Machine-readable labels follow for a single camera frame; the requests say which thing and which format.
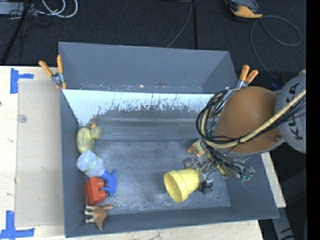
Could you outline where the grey metal bin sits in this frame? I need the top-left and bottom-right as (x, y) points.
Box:
(57, 41), (280, 238)

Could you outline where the brown toy animal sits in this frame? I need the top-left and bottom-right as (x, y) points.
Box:
(83, 204), (115, 232)

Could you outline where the yellow rubber duck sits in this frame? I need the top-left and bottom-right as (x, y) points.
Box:
(75, 123), (104, 154)

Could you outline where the red toy block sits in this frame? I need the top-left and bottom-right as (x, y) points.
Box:
(84, 176), (108, 206)

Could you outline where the orange and green toy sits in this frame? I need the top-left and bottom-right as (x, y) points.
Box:
(187, 139), (205, 158)

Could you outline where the yellow plastic cup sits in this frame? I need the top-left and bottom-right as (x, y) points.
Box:
(163, 168), (202, 204)

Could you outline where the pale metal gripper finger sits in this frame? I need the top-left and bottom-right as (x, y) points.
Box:
(199, 171), (215, 194)
(183, 156), (204, 172)

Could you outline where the clear spray bottle blue trigger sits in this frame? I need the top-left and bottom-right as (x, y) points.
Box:
(75, 150), (118, 198)

